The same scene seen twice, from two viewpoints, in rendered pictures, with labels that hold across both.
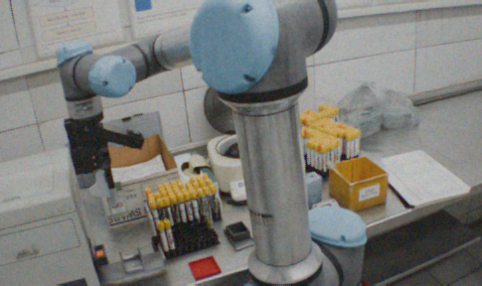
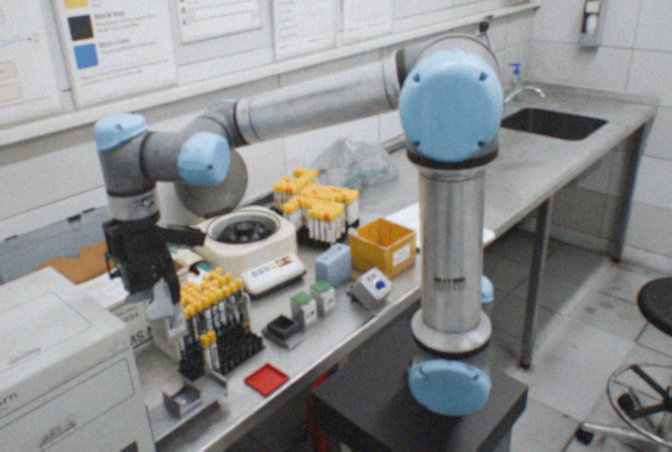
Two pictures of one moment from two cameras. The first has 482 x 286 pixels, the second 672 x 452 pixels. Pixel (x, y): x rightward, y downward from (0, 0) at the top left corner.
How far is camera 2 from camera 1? 0.44 m
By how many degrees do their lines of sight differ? 24
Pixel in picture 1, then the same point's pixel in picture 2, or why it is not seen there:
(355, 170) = (372, 234)
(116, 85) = (218, 169)
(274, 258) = (460, 324)
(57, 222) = (106, 369)
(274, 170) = (472, 231)
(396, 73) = (361, 123)
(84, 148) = (141, 257)
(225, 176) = (234, 267)
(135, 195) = (137, 313)
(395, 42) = not seen: hidden behind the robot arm
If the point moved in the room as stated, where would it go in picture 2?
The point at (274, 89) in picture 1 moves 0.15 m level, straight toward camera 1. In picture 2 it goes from (489, 153) to (586, 199)
